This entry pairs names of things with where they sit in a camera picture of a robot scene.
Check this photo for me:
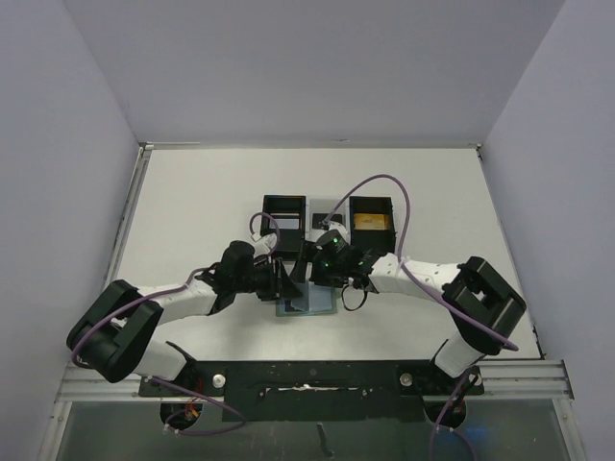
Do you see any silver credit card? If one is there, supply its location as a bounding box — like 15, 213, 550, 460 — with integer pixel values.
269, 216, 301, 230
284, 282, 309, 314

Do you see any green card holder wallet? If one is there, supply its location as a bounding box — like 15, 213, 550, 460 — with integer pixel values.
276, 282, 338, 317

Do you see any black credit card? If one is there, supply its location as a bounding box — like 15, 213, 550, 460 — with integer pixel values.
311, 213, 330, 230

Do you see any gold credit card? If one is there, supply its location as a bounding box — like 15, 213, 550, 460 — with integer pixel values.
354, 213, 390, 231

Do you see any black white sorting tray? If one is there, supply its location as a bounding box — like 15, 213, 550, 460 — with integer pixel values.
260, 195, 396, 261

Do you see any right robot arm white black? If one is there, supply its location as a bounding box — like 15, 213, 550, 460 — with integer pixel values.
290, 230, 527, 378

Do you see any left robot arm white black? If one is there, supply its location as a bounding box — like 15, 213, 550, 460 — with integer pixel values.
66, 240, 303, 383

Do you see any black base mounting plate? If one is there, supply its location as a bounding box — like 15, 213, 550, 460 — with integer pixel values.
138, 359, 484, 423

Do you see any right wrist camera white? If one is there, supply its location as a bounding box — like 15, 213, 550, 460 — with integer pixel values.
321, 220, 347, 234

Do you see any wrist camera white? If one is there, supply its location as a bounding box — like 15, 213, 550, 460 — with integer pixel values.
321, 220, 347, 234
251, 233, 278, 255

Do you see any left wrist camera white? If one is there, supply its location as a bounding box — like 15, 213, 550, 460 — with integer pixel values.
251, 233, 278, 255

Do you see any aluminium left rail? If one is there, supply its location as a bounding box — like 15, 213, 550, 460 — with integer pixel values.
101, 143, 154, 291

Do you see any aluminium rail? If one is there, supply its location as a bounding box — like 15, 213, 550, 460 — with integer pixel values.
101, 143, 154, 291
480, 359, 575, 400

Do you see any aluminium front rail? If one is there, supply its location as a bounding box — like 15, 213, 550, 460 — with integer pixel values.
480, 359, 575, 400

